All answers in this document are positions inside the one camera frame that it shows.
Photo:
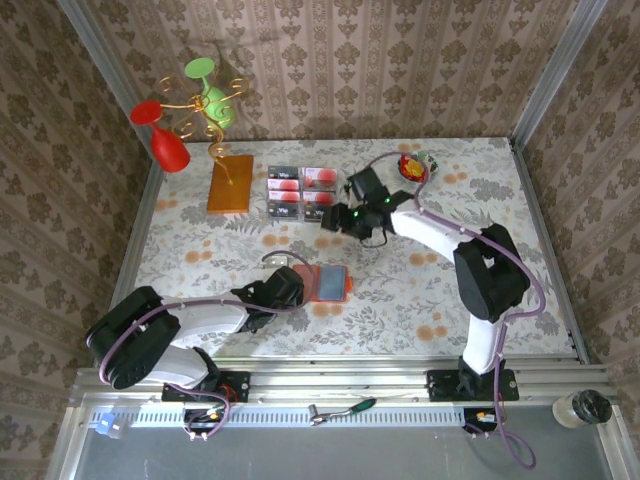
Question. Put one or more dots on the white card red dot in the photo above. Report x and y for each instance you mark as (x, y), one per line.
(286, 196)
(286, 185)
(325, 176)
(320, 198)

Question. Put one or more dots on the black VIP card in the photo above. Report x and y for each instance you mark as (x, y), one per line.
(314, 214)
(317, 189)
(284, 173)
(284, 211)

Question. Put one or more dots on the orange leather card holder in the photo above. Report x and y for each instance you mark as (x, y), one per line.
(307, 290)

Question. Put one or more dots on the clear acrylic card tray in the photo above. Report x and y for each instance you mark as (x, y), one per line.
(301, 195)

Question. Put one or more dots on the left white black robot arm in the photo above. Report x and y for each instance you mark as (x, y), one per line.
(210, 320)

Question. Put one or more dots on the red wrapped candy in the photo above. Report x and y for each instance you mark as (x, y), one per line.
(412, 167)

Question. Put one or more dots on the small candy bowl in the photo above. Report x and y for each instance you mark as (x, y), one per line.
(434, 167)

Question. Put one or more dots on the silver ratchet wrench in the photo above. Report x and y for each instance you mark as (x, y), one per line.
(316, 414)

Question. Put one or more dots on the black block yellow connector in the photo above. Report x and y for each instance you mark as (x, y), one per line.
(470, 415)
(200, 420)

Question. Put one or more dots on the green wine glass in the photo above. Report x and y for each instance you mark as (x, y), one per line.
(220, 107)

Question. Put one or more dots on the red wine glass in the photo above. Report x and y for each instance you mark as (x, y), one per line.
(170, 150)

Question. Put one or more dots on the blue white connector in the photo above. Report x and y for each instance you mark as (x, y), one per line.
(106, 424)

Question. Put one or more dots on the glass jar black lid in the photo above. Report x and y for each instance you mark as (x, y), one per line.
(592, 406)

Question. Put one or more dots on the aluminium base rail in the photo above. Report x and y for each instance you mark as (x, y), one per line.
(340, 380)

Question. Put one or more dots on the aluminium table side rail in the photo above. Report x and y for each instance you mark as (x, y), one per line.
(550, 250)
(141, 225)

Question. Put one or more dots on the aluminium frame post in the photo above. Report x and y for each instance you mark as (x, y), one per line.
(560, 75)
(107, 75)

